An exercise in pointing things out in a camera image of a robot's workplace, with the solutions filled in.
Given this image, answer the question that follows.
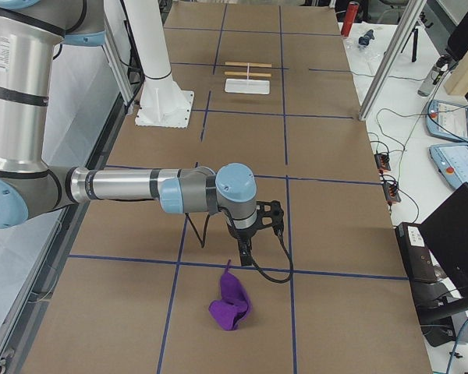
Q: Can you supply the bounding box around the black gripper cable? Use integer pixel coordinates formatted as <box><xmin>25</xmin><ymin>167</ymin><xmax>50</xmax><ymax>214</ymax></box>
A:
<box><xmin>184</xmin><ymin>212</ymin><xmax>294</xmax><ymax>284</ymax></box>

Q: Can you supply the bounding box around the red bottle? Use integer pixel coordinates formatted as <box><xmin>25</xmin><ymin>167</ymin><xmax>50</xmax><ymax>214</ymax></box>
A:
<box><xmin>340</xmin><ymin>1</ymin><xmax>360</xmax><ymax>37</ymax></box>

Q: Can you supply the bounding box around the aluminium frame post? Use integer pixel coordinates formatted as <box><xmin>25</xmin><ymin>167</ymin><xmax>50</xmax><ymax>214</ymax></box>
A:
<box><xmin>358</xmin><ymin>0</ymin><xmax>427</xmax><ymax>121</ymax></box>

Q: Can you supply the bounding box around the purple towel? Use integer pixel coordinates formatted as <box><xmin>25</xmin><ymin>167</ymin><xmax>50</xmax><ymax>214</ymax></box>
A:
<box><xmin>208</xmin><ymin>260</ymin><xmax>252</xmax><ymax>331</ymax></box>

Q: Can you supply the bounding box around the black tripod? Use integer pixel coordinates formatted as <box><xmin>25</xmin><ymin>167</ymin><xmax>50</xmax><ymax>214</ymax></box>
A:
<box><xmin>400</xmin><ymin>18</ymin><xmax>422</xmax><ymax>62</ymax></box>

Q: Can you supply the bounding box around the black box with label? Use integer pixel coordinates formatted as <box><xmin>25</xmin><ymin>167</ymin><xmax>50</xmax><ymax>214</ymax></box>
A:
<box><xmin>395</xmin><ymin>222</ymin><xmax>438</xmax><ymax>284</ymax></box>

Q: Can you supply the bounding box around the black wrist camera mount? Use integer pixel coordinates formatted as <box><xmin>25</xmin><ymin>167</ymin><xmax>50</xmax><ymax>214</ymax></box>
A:
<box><xmin>254</xmin><ymin>200</ymin><xmax>284</xmax><ymax>236</ymax></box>

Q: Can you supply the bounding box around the grey spray bottle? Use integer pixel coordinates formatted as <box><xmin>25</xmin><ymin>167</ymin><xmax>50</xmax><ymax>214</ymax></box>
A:
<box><xmin>417</xmin><ymin>54</ymin><xmax>452</xmax><ymax>97</ymax></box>

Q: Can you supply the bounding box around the lower orange connector block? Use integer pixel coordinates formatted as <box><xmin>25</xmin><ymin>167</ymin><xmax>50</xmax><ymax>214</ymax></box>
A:
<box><xmin>382</xmin><ymin>180</ymin><xmax>401</xmax><ymax>206</ymax></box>

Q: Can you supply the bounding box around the upper teach pendant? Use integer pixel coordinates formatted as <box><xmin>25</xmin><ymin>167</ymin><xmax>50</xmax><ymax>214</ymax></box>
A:
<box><xmin>426</xmin><ymin>100</ymin><xmax>468</xmax><ymax>142</ymax></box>

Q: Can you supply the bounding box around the white wooden towel rack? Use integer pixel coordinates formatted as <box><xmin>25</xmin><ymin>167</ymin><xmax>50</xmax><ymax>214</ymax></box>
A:
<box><xmin>224</xmin><ymin>62</ymin><xmax>272</xmax><ymax>95</ymax></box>

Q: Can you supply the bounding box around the upper orange connector block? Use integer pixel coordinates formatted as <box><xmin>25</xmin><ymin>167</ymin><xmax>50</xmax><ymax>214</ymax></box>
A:
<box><xmin>374</xmin><ymin>153</ymin><xmax>391</xmax><ymax>174</ymax></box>

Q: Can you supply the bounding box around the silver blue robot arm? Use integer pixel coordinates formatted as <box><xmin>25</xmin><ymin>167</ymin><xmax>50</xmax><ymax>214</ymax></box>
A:
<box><xmin>0</xmin><ymin>1</ymin><xmax>261</xmax><ymax>266</ymax></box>

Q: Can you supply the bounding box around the left aluminium frame rail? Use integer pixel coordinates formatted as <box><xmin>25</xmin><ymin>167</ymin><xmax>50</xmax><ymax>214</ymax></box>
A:
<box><xmin>102</xmin><ymin>16</ymin><xmax>142</xmax><ymax>115</ymax></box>

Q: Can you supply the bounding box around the lower teach pendant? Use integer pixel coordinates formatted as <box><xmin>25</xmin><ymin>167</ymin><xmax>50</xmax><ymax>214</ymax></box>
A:
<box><xmin>429</xmin><ymin>143</ymin><xmax>468</xmax><ymax>189</ymax></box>

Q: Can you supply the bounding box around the orange connector block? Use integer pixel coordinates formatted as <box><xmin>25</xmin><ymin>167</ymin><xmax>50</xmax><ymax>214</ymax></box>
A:
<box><xmin>374</xmin><ymin>153</ymin><xmax>391</xmax><ymax>174</ymax></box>
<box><xmin>382</xmin><ymin>180</ymin><xmax>401</xmax><ymax>206</ymax></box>

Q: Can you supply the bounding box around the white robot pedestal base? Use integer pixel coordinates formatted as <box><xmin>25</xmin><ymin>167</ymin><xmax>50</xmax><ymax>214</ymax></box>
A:
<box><xmin>124</xmin><ymin>0</ymin><xmax>194</xmax><ymax>129</ymax></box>

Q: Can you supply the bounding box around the blue black handheld tool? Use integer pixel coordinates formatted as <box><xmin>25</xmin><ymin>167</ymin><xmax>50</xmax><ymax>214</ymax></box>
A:
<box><xmin>358</xmin><ymin>29</ymin><xmax>374</xmax><ymax>48</ymax></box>

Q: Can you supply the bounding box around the teach pendant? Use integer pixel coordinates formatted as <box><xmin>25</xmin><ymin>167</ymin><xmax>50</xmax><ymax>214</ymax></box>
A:
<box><xmin>429</xmin><ymin>143</ymin><xmax>468</xmax><ymax>189</ymax></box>
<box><xmin>426</xmin><ymin>100</ymin><xmax>468</xmax><ymax>142</ymax></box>

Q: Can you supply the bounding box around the wooden board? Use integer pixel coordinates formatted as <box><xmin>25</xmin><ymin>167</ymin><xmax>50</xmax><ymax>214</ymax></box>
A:
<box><xmin>443</xmin><ymin>23</ymin><xmax>468</xmax><ymax>97</ymax></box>

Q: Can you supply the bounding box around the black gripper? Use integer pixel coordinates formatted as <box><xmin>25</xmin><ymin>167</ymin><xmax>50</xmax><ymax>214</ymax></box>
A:
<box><xmin>227</xmin><ymin>224</ymin><xmax>254</xmax><ymax>266</ymax></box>

